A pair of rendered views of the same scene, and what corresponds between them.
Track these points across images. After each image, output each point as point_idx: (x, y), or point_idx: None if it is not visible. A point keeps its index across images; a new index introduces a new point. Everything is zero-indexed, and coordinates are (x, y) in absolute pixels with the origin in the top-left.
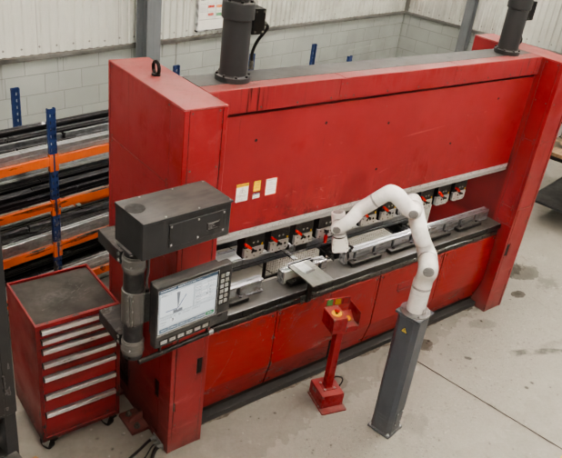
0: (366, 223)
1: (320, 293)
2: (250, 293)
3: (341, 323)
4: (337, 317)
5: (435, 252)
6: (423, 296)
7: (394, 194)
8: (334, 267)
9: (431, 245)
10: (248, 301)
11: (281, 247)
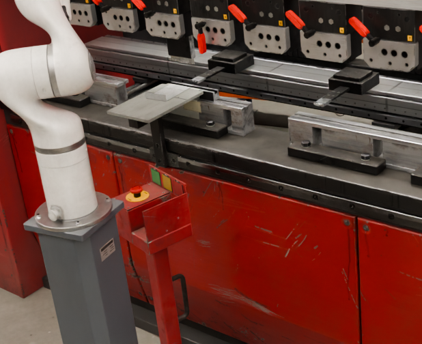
0: (317, 51)
1: (192, 168)
2: (100, 103)
3: (121, 216)
4: (122, 200)
5: (59, 50)
6: (37, 162)
7: None
8: (266, 140)
9: (48, 26)
10: (80, 108)
11: (123, 26)
